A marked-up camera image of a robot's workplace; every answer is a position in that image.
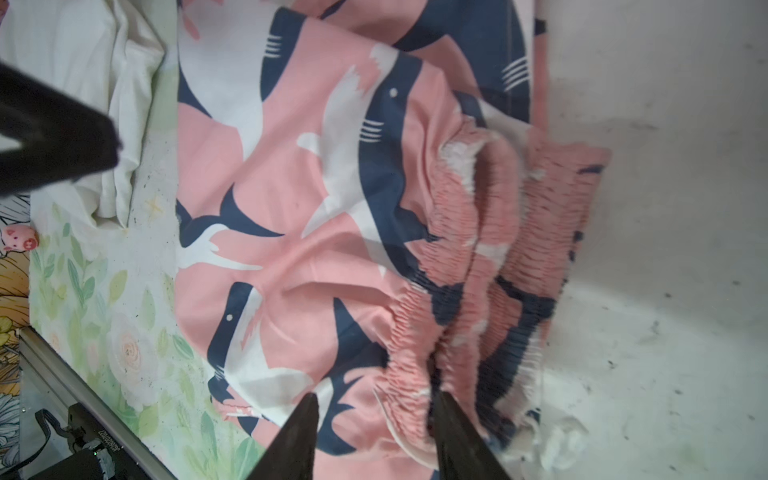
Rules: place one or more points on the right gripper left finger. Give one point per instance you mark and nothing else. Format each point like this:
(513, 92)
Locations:
(291, 454)

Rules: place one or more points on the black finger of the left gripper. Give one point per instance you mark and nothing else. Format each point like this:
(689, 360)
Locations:
(59, 138)

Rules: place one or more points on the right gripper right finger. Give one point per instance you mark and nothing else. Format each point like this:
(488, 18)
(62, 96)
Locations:
(461, 452)

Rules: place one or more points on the pink patterned garment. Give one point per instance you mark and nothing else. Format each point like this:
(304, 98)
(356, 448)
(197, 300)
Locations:
(371, 210)

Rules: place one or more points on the aluminium front rail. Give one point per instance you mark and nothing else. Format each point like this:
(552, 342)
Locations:
(52, 373)

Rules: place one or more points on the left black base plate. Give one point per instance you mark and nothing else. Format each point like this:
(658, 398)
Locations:
(92, 452)

